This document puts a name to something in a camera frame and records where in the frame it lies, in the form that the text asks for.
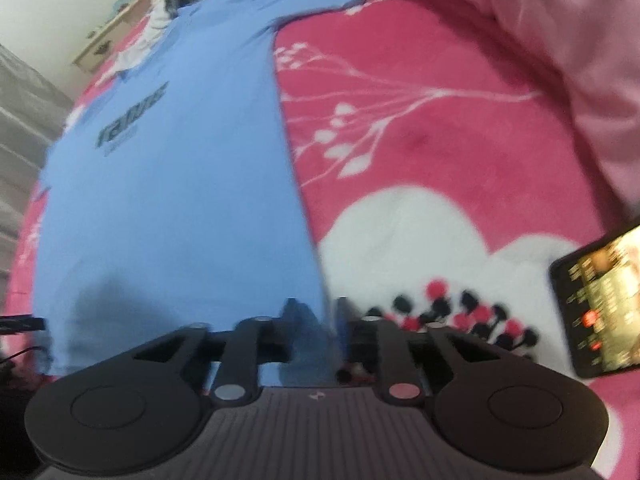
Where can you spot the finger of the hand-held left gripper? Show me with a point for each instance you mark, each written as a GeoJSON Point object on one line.
{"type": "Point", "coordinates": [20, 324]}

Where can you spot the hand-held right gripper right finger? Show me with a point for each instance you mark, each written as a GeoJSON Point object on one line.
{"type": "Point", "coordinates": [347, 325]}

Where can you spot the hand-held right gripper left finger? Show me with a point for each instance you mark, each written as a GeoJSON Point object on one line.
{"type": "Point", "coordinates": [295, 322]}

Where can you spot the blue t-shirt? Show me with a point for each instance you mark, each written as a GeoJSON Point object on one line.
{"type": "Point", "coordinates": [175, 200]}

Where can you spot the grey curtain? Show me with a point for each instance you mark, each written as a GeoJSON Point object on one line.
{"type": "Point", "coordinates": [27, 135]}

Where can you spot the pink floral blanket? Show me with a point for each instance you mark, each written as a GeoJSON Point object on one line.
{"type": "Point", "coordinates": [440, 110]}

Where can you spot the black smartphone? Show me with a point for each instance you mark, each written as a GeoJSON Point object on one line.
{"type": "Point", "coordinates": [600, 305]}

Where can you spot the cream nightstand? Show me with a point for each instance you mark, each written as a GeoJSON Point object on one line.
{"type": "Point", "coordinates": [107, 35]}

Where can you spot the white garment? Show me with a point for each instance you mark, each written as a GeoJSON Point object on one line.
{"type": "Point", "coordinates": [145, 40]}

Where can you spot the pink grey quilt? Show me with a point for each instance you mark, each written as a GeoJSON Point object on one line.
{"type": "Point", "coordinates": [575, 45]}

